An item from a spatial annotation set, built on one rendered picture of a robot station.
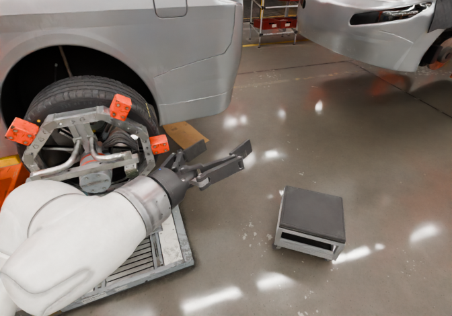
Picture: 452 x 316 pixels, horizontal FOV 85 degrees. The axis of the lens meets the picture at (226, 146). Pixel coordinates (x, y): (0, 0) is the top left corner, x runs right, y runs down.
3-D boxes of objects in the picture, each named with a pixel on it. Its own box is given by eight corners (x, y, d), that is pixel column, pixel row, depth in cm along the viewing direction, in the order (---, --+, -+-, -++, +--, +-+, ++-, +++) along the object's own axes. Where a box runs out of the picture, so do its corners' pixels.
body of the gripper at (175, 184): (148, 208, 47) (182, 183, 54) (178, 217, 42) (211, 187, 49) (134, 174, 45) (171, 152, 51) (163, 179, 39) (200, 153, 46)
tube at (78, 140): (84, 142, 115) (75, 124, 108) (81, 170, 101) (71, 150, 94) (41, 151, 110) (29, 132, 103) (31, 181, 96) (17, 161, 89)
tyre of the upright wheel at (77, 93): (-4, 133, 128) (106, 184, 173) (-20, 163, 111) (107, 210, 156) (84, 46, 119) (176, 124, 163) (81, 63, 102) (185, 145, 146)
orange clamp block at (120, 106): (123, 113, 120) (130, 98, 117) (124, 122, 115) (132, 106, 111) (108, 108, 116) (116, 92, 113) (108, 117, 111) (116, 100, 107)
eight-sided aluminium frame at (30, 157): (159, 177, 152) (139, 98, 117) (161, 185, 147) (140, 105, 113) (60, 203, 137) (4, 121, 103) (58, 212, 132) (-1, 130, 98)
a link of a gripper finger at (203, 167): (179, 167, 47) (179, 171, 46) (234, 150, 48) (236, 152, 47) (185, 185, 48) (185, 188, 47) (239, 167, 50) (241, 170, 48)
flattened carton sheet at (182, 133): (183, 119, 306) (183, 117, 304) (209, 141, 273) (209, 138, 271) (161, 128, 292) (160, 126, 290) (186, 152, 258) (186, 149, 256)
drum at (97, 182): (115, 161, 134) (107, 140, 125) (116, 189, 119) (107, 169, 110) (87, 167, 130) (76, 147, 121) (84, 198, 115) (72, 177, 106)
